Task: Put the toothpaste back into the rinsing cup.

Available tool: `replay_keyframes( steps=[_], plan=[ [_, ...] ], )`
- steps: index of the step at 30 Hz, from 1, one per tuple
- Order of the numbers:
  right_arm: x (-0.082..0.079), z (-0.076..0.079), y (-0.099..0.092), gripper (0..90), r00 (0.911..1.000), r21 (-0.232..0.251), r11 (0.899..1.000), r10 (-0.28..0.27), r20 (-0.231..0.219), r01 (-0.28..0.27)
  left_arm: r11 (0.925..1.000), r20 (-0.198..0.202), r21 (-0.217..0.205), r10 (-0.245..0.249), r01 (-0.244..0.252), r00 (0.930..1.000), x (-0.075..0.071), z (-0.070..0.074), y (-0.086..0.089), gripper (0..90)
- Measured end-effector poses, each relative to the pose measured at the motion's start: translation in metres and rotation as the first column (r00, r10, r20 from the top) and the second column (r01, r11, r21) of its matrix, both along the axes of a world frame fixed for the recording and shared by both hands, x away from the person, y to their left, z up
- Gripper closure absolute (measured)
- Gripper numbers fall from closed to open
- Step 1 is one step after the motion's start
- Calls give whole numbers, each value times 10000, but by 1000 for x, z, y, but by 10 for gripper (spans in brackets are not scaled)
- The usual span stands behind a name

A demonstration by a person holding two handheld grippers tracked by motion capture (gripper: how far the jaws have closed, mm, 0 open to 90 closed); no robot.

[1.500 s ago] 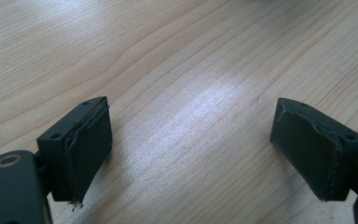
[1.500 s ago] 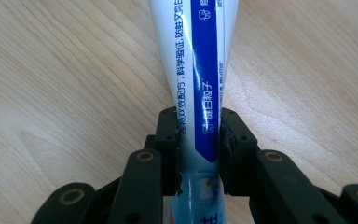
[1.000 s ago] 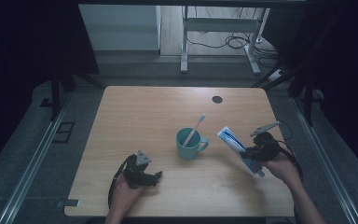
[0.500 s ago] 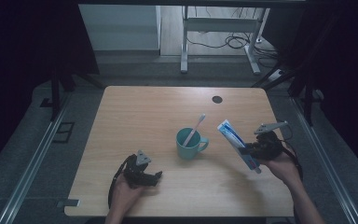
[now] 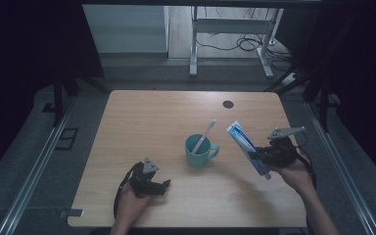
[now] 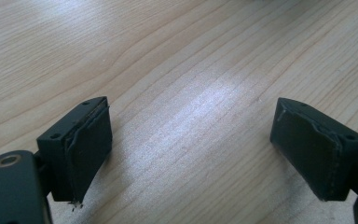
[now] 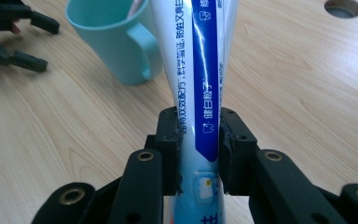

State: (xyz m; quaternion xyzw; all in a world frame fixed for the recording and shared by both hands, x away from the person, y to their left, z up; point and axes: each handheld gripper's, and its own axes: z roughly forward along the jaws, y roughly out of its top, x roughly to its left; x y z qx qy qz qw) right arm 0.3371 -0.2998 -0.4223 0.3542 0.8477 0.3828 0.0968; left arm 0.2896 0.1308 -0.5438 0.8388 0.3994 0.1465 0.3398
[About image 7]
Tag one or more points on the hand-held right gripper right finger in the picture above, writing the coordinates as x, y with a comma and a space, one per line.
237, 146

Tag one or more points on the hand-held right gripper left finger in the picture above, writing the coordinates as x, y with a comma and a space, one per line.
167, 146

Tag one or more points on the blue and white toothpaste tube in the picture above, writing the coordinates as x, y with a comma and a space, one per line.
203, 102

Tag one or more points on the teal mug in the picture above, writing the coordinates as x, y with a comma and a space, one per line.
118, 40

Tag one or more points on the pink toothbrush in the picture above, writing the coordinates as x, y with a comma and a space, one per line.
135, 6

